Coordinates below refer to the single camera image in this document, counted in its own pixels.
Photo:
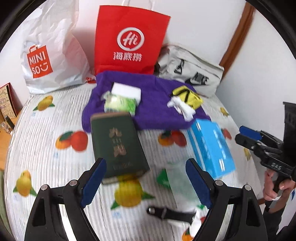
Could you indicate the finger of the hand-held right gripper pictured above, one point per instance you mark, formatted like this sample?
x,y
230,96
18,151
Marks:
x,y
251,133
246,141

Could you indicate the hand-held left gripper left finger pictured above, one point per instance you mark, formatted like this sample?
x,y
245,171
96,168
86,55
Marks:
x,y
93,185

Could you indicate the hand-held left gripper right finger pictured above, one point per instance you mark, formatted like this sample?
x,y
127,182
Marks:
x,y
198,183

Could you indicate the dark green tin box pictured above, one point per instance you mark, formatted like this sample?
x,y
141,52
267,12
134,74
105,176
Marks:
x,y
118,148

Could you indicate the small yellow black bag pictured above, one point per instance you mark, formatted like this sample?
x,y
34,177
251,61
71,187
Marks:
x,y
192,98

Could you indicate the white tissue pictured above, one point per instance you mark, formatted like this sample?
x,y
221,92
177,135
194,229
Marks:
x,y
182,109

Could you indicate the green tissue pack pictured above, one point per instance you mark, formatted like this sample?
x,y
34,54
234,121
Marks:
x,y
118,104

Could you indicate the white rectangular box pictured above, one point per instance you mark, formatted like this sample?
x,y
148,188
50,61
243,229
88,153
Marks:
x,y
126,90

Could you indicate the person's right forearm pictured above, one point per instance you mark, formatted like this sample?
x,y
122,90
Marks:
x,y
281,220

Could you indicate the person's right hand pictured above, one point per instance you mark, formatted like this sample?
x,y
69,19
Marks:
x,y
269,187

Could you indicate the clear plastic bag green label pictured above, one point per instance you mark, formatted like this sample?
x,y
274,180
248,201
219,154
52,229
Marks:
x,y
180,183

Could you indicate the blue tissue pack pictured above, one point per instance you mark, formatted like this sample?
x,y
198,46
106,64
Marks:
x,y
208,148

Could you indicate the fruit print tablecloth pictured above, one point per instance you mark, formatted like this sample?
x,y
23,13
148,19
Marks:
x,y
57,171

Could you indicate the fruit print small packet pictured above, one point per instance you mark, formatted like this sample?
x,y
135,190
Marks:
x,y
196,222

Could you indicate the grey waist bag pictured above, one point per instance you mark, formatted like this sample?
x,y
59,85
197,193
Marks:
x,y
192,71

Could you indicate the purple towel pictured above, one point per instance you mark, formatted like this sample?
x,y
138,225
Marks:
x,y
155,104

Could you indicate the green blanket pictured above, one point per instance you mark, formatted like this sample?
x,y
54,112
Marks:
x,y
2,201

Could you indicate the wooden nightstand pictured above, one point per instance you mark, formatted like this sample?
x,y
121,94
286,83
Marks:
x,y
5,148

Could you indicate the small red white packet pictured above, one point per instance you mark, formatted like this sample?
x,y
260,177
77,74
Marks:
x,y
91,79

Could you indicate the small glass bottle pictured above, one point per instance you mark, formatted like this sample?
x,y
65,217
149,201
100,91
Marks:
x,y
5,127

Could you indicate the patterned book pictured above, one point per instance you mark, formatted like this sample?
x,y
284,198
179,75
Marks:
x,y
8,99

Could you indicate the white plastic shopping bag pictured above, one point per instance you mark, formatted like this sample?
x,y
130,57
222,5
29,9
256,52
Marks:
x,y
55,53

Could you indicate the red paper bag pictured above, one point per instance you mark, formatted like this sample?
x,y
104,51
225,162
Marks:
x,y
131,41

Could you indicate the brown wooden door frame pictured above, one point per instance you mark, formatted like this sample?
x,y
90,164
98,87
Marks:
x,y
235,39

